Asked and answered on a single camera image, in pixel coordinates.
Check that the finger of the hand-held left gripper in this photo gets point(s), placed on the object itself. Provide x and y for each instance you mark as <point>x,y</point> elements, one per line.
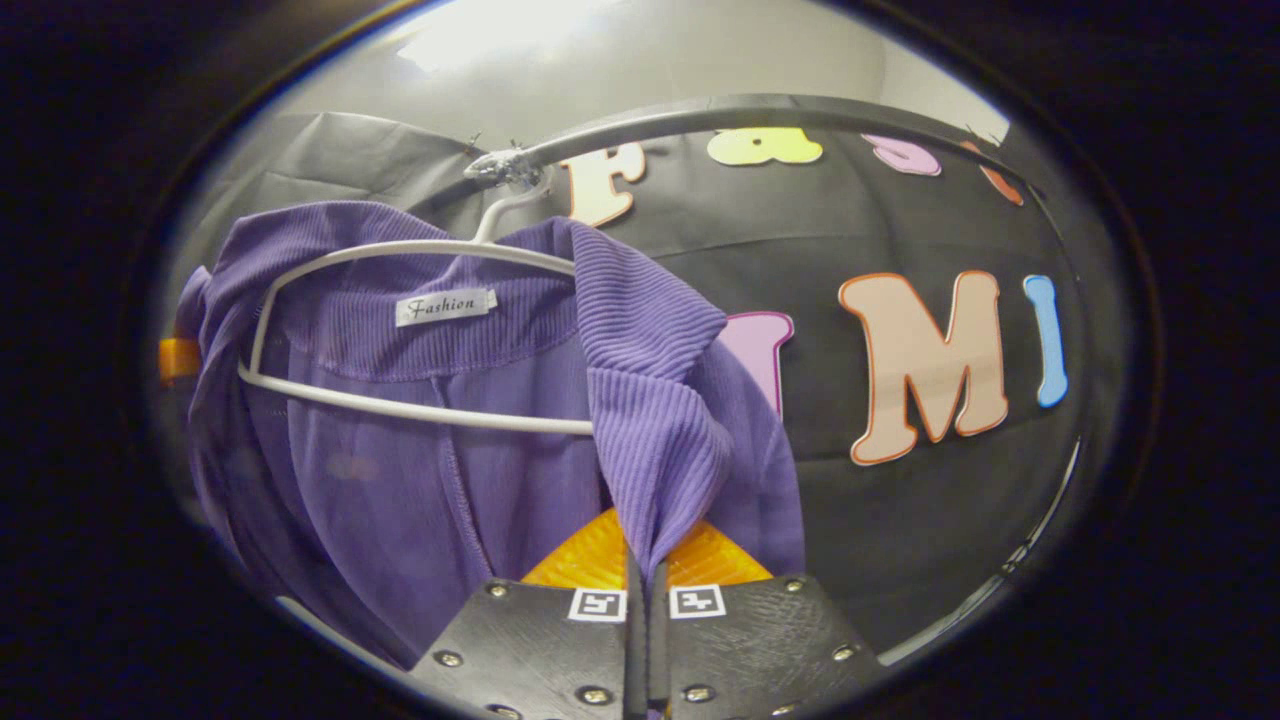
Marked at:
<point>178,358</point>

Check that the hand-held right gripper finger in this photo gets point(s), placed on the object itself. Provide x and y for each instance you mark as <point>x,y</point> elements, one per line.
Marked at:
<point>658,660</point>
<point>634,660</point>

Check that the purple ribbed shirt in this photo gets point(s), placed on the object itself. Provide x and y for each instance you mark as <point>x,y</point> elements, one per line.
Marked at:
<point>420,500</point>

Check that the black clothes rack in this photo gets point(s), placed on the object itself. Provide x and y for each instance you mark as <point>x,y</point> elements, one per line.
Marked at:
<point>700,112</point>

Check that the black backdrop cloth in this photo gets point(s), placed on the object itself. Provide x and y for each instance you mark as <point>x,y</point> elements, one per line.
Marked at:
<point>900,520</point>

